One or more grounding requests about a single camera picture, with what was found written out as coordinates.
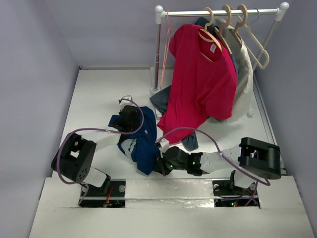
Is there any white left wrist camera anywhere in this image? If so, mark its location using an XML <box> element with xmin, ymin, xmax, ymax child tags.
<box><xmin>118</xmin><ymin>95</ymin><xmax>133</xmax><ymax>111</ymax></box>

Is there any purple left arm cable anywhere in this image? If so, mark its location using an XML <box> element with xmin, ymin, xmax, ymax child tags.
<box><xmin>55</xmin><ymin>98</ymin><xmax>145</xmax><ymax>205</ymax></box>

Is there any red t shirt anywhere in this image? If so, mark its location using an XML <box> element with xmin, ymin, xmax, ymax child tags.
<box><xmin>157</xmin><ymin>23</ymin><xmax>238</xmax><ymax>145</ymax></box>

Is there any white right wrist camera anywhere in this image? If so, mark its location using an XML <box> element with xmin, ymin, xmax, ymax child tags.
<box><xmin>156</xmin><ymin>138</ymin><xmax>170</xmax><ymax>157</ymax></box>

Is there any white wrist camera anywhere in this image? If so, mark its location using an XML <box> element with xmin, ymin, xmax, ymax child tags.
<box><xmin>118</xmin><ymin>95</ymin><xmax>133</xmax><ymax>111</ymax></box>
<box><xmin>156</xmin><ymin>138</ymin><xmax>170</xmax><ymax>157</ymax></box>

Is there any wooden hanger with white shirt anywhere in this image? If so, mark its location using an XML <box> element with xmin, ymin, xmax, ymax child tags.
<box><xmin>230</xmin><ymin>4</ymin><xmax>248</xmax><ymax>48</ymax></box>

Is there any white t shirt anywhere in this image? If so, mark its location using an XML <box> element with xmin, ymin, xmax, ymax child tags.
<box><xmin>222</xmin><ymin>25</ymin><xmax>253</xmax><ymax>122</ymax></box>

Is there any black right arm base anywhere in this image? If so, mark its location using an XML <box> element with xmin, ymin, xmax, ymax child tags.
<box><xmin>212</xmin><ymin>171</ymin><xmax>260</xmax><ymax>207</ymax></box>

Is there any cream plastic empty hanger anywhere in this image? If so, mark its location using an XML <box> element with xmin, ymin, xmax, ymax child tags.
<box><xmin>232</xmin><ymin>14</ymin><xmax>270</xmax><ymax>70</ymax></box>

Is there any pink wire hanger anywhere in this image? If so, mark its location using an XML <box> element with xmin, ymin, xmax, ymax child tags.
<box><xmin>159</xmin><ymin>11</ymin><xmax>173</xmax><ymax>89</ymax></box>

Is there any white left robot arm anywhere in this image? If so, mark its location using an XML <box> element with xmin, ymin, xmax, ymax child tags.
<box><xmin>51</xmin><ymin>105</ymin><xmax>144</xmax><ymax>196</ymax></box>

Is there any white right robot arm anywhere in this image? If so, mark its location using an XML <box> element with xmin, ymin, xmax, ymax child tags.
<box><xmin>154</xmin><ymin>137</ymin><xmax>281</xmax><ymax>195</ymax></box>

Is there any wooden hanger with grey shirt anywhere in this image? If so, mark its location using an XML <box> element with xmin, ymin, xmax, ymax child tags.
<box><xmin>213</xmin><ymin>4</ymin><xmax>233</xmax><ymax>55</ymax></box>

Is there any white metal clothes rack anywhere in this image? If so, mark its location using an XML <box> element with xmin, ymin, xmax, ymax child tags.
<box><xmin>149</xmin><ymin>1</ymin><xmax>290</xmax><ymax>118</ymax></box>

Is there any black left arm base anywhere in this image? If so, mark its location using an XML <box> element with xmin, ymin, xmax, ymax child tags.
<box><xmin>79</xmin><ymin>175</ymin><xmax>126</xmax><ymax>208</ymax></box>

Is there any wooden hanger with red shirt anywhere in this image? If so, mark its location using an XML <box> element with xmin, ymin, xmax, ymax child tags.
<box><xmin>198</xmin><ymin>7</ymin><xmax>223</xmax><ymax>52</ymax></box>

